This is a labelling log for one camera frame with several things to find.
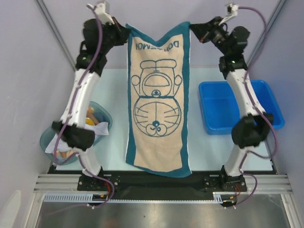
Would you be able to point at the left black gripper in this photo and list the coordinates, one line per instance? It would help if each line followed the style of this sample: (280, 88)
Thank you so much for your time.
(116, 27)

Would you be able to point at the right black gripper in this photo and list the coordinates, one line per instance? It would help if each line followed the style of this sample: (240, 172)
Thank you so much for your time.
(203, 32)

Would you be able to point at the Doraemon teal beige towel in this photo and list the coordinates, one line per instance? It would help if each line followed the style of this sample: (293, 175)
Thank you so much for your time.
(158, 78)

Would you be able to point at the lavender white cloth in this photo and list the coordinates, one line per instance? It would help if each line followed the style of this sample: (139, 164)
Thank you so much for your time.
(100, 130)

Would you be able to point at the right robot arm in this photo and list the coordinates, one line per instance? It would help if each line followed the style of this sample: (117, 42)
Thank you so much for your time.
(255, 123)

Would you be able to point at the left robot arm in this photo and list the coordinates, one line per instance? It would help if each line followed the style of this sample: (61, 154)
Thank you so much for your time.
(99, 38)

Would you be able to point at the blue plastic bin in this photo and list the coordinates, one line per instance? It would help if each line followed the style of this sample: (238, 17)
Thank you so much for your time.
(220, 110)

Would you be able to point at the teal translucent basket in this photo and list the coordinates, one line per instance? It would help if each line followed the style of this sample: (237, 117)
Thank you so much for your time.
(99, 113)

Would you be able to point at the orange brown towel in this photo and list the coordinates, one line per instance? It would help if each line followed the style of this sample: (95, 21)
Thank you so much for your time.
(90, 120)

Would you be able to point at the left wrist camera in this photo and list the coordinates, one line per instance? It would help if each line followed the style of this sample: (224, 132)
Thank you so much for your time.
(101, 9)

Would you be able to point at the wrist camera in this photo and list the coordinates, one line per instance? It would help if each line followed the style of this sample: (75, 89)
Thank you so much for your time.
(101, 9)
(231, 12)

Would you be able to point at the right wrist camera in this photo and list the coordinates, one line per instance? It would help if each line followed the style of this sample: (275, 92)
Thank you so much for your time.
(231, 12)

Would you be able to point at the right aluminium frame post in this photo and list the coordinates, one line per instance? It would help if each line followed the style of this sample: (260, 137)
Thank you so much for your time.
(267, 25)

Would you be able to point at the aluminium frame post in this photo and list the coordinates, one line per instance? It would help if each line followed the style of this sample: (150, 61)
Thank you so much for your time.
(267, 25)
(55, 32)

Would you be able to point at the left aluminium frame post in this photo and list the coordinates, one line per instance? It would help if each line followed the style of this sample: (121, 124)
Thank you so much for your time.
(55, 32)

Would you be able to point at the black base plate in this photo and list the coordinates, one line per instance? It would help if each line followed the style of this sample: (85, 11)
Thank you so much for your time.
(143, 184)

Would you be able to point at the aluminium front rail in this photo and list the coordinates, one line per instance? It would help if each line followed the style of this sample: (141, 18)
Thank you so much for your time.
(260, 184)

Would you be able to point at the white cable duct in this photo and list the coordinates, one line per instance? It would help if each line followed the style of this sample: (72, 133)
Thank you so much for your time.
(99, 198)

